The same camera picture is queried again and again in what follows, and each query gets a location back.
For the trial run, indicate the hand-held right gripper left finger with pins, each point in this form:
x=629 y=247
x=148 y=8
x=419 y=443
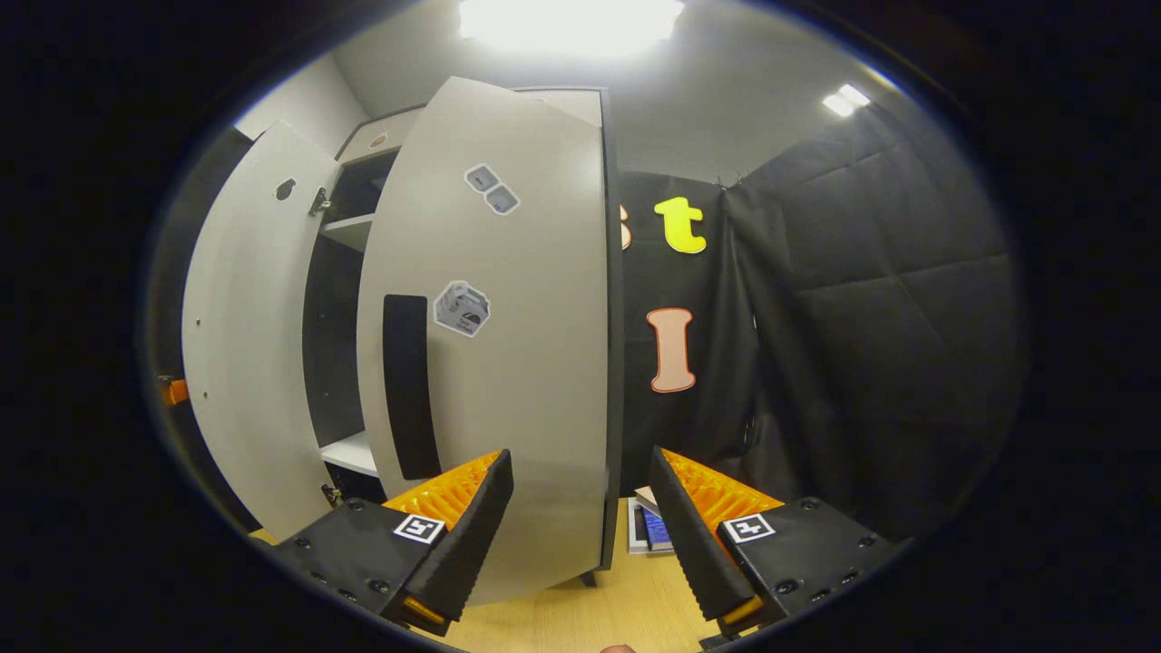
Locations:
x=463 y=544

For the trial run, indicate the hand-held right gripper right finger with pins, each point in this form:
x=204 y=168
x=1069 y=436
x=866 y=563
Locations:
x=694 y=544

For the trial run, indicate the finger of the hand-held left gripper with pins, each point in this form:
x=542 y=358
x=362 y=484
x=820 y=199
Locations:
x=174 y=391

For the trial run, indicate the grey cabinet door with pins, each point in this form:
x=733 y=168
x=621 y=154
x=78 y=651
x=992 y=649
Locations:
x=245 y=345
x=544 y=363

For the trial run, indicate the grey shoe cabinet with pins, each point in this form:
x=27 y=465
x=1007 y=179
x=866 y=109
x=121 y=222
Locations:
x=334 y=363

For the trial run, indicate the blue white book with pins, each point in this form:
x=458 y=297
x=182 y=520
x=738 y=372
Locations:
x=655 y=531

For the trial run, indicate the black backdrop cloth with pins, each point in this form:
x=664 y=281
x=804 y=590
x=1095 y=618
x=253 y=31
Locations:
x=717 y=363

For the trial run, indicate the small ceiling light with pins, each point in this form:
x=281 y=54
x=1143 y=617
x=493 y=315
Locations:
x=845 y=100

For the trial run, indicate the large ceiling light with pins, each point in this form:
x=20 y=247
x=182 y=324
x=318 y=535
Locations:
x=571 y=23

